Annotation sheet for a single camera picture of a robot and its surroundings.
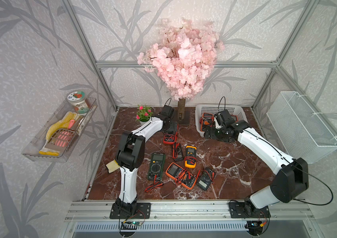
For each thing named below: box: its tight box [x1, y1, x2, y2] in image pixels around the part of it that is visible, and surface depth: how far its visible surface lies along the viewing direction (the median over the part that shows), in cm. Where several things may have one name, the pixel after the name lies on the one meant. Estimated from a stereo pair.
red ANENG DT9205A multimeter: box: [163, 122, 179, 145], surface depth 98 cm
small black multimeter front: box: [196, 168, 214, 191], surface depth 82 cm
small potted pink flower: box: [135, 104, 154, 125], surface depth 101 cm
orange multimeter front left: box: [165, 162, 187, 183], surface depth 84 cm
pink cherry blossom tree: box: [137, 18, 225, 120], surface depth 73 cm
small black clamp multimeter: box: [171, 142, 184, 162], surface depth 93 cm
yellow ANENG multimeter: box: [184, 145, 197, 169], surface depth 92 cm
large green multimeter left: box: [147, 152, 166, 181], surface depth 88 cm
